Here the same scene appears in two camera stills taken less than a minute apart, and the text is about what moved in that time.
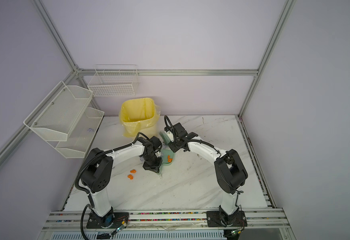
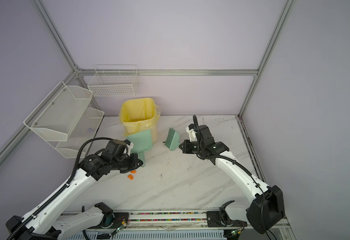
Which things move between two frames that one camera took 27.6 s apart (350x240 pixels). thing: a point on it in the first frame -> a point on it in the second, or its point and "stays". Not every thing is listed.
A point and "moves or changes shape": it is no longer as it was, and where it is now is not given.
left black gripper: [155, 168] -> [135, 160]
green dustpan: [167, 158] moves or changes shape
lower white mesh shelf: [82, 135] stays
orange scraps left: [130, 176] stays
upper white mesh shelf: [54, 118] stays
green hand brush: [165, 138] moves or changes shape
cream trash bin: [139, 115] stays
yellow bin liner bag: [135, 115] stays
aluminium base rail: [268, 224] stays
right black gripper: [172, 148] -> [185, 149]
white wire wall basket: [114, 80] stays
